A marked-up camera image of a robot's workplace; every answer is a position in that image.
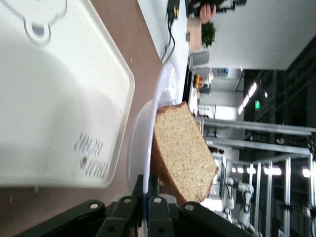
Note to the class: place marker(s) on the green potted plant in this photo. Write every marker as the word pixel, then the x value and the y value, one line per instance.
pixel 208 34

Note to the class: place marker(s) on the bystander hand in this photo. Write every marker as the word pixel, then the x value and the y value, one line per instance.
pixel 208 14

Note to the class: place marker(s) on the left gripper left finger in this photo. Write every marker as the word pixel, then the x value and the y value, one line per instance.
pixel 118 217

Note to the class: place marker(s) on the brown bread slice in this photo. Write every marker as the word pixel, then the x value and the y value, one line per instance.
pixel 180 148

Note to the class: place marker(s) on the grey storage bin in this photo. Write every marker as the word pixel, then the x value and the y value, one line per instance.
pixel 200 58

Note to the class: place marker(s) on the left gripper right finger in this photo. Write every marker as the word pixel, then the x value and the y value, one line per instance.
pixel 160 219

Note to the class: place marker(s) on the lavender round plate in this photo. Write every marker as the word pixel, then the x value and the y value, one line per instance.
pixel 140 138

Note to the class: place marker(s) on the brown table mat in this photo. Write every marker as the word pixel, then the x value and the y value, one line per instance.
pixel 138 37

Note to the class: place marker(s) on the cardboard box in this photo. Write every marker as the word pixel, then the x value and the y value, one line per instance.
pixel 193 34

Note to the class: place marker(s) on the aluminium cage frame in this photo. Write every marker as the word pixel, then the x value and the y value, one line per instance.
pixel 247 126

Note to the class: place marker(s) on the cream bear print tray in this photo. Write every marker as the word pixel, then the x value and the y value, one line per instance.
pixel 49 98

